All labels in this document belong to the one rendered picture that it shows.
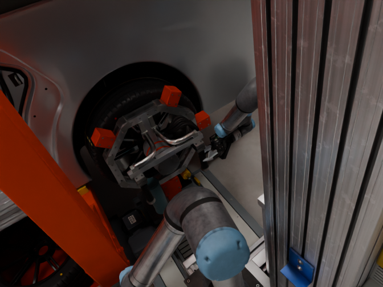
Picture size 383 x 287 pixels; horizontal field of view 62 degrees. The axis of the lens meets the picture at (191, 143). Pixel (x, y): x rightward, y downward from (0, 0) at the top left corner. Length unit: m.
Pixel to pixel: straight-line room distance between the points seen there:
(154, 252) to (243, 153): 1.99
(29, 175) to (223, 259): 0.71
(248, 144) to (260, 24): 2.41
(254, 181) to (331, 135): 2.12
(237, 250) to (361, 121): 0.39
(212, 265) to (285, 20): 0.49
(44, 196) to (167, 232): 0.53
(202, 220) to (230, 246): 0.09
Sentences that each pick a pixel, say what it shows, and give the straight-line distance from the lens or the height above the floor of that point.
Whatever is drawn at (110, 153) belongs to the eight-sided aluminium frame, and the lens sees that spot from 1.67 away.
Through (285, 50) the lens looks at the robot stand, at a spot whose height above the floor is 1.83.
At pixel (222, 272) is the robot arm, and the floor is 1.39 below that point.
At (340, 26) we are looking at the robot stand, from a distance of 0.41.
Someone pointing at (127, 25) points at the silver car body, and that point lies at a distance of 1.59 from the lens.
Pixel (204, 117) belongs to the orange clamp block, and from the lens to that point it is 1.85.
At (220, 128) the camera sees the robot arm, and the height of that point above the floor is 0.98.
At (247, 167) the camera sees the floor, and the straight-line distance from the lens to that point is 2.70.
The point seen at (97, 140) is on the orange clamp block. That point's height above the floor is 1.10.
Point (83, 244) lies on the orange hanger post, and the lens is 1.49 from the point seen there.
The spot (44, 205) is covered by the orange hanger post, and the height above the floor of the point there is 1.24.
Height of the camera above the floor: 2.08
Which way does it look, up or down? 44 degrees down
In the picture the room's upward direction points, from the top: 16 degrees counter-clockwise
